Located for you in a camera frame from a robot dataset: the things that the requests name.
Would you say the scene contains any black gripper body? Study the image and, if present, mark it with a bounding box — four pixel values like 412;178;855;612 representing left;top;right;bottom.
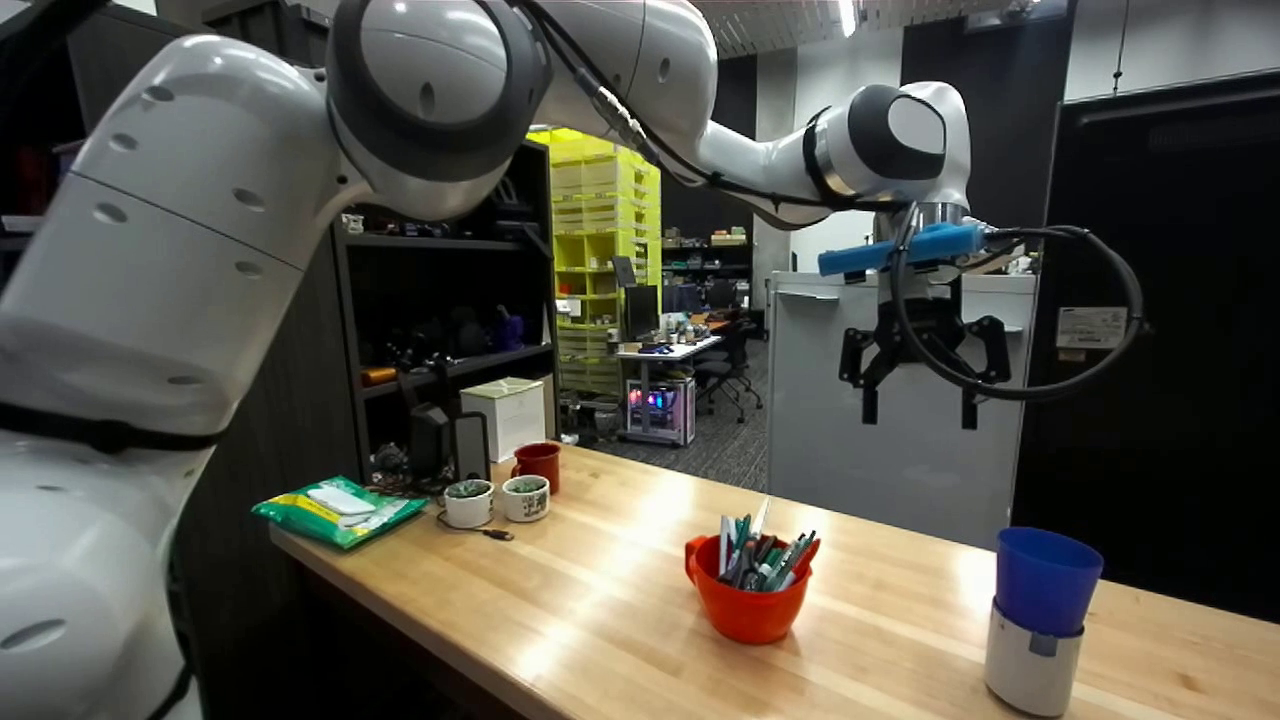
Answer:
837;274;1012;395

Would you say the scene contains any blue plastic cup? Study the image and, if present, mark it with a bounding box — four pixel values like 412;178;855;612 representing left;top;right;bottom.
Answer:
994;524;1108;638

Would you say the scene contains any grey metal cup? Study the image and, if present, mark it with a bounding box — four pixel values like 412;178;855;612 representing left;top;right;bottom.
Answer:
985;599;1089;720

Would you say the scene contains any grey metal cabinet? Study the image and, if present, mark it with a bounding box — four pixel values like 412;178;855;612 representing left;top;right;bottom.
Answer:
766;272;1042;552

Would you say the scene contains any white paper label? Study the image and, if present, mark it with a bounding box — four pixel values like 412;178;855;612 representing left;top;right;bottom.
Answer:
1055;303;1131;356

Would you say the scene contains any black office chair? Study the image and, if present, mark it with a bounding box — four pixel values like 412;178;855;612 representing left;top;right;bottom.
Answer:
695;325;767;427

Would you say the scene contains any bundle of coloured markers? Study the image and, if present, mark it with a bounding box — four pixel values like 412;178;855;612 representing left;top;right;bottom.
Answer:
712;508;824;596

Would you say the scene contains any tall black cabinet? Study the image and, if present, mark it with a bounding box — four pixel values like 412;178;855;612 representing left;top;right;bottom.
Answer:
1007;72;1280;626

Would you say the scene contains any background desk with equipment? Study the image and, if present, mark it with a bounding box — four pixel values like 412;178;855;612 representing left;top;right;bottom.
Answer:
612;332;726;450

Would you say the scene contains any red bowl with markers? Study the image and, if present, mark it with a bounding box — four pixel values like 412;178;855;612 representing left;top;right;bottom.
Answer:
680;531;819;646

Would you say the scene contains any yellow storage bin stack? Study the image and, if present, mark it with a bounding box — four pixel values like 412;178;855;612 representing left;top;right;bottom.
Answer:
530;125;665;405

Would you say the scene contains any red mug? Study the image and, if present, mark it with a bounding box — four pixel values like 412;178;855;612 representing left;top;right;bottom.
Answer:
514;440;563;498

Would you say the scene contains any small white bowl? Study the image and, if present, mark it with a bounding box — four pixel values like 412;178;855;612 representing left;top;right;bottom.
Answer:
442;474;500;531
495;471;558;524

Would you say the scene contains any white box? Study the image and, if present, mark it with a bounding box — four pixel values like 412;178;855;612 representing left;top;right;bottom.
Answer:
458;374;552;471

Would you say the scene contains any black shelf unit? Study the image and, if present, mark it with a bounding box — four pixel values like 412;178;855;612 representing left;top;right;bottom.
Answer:
334;137;560;490

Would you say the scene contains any small black box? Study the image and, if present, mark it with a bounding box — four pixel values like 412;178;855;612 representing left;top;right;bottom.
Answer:
404;405;466;490

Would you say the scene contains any green wipes packet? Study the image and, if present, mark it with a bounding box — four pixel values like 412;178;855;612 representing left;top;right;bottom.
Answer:
249;471;431;554

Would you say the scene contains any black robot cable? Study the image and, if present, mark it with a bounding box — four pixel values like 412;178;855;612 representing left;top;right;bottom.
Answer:
525;0;1147;405

